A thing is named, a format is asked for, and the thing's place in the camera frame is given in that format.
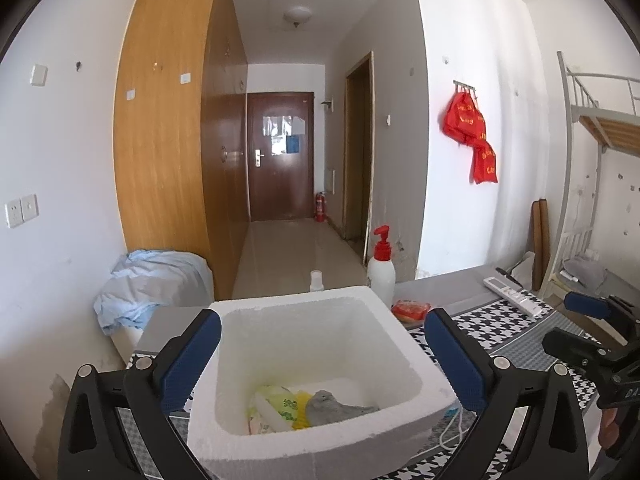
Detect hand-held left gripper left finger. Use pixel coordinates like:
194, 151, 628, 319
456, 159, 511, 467
57, 308, 223, 480

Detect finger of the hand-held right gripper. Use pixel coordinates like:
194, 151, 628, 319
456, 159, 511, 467
542, 327, 627, 376
565, 291, 640, 333

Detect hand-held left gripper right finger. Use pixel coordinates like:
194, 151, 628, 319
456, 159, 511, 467
424, 308, 591, 480

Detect yellow-green printed packet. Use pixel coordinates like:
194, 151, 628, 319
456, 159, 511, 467
247, 386, 301, 436

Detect white foam box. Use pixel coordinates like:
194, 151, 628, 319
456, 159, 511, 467
187, 285, 458, 480

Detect grey soft cloth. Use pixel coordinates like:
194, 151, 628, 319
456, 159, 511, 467
305, 389, 378, 427

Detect person's right hand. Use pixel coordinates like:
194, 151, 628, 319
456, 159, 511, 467
599, 405, 628, 456

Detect grey pillow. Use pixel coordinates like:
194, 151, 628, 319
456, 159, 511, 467
560, 257, 608, 293

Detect houndstooth table cloth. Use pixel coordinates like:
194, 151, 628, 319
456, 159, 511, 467
112, 295, 640, 480

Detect red packet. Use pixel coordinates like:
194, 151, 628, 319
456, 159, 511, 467
391, 299, 433, 322

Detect white remote control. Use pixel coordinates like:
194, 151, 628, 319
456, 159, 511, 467
483, 276, 545, 317

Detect brown wooden boards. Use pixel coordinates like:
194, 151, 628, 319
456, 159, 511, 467
531, 200, 550, 291

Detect light blue bedding pile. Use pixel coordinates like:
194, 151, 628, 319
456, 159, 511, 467
95, 249, 213, 336

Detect white pump bottle red cap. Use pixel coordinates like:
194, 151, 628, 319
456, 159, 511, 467
366, 225, 397, 311

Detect yellow ridged pad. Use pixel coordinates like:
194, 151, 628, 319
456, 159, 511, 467
294, 394, 315, 430

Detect red tote bag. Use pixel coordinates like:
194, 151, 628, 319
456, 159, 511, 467
470, 140, 498, 185
442, 91, 476, 143
460, 105, 487, 148

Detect metal bunk bed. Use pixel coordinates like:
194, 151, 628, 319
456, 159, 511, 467
537, 51, 640, 301

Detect dark brown entry door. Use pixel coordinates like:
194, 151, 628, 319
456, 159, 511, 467
247, 91, 315, 222

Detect wooden wardrobe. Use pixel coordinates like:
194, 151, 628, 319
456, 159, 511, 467
112, 0, 251, 301

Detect ceiling lamp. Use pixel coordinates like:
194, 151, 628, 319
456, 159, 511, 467
283, 6, 313, 28

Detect white cable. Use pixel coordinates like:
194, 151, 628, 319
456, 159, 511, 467
434, 400, 465, 453

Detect wooden doorway frame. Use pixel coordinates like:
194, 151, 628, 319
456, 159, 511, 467
341, 51, 375, 243

